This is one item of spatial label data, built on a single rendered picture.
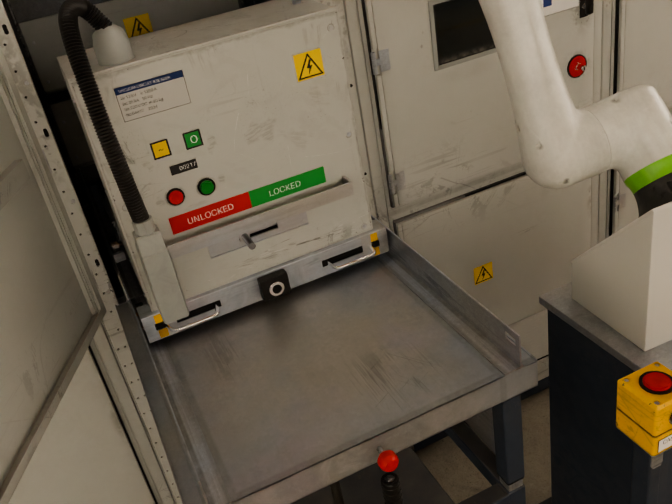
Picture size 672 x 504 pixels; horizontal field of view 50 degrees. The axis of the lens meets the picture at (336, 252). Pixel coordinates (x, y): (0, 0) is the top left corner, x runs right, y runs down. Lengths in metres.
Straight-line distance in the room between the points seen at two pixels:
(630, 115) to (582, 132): 0.10
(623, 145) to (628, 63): 0.69
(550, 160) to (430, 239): 0.58
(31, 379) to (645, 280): 1.12
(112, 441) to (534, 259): 1.23
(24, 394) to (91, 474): 0.53
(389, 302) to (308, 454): 0.41
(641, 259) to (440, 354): 0.39
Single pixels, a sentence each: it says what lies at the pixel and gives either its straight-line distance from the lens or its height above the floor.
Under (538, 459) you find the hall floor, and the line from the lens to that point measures 2.28.
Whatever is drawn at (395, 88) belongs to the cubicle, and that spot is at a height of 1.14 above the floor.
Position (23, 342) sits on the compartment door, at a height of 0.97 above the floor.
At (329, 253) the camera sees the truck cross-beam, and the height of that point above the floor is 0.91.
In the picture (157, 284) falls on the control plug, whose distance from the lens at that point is 1.31.
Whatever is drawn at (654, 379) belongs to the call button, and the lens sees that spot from 1.18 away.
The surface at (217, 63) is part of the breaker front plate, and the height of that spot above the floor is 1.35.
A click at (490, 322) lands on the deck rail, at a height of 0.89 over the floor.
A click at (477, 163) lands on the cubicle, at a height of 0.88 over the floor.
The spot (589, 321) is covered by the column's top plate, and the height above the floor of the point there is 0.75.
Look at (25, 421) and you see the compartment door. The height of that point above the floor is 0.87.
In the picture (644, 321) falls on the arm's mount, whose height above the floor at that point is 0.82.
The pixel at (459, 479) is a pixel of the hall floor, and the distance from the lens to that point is 2.23.
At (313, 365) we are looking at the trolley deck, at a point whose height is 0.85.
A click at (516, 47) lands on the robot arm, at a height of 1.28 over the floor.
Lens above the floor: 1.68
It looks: 30 degrees down
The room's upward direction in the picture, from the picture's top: 11 degrees counter-clockwise
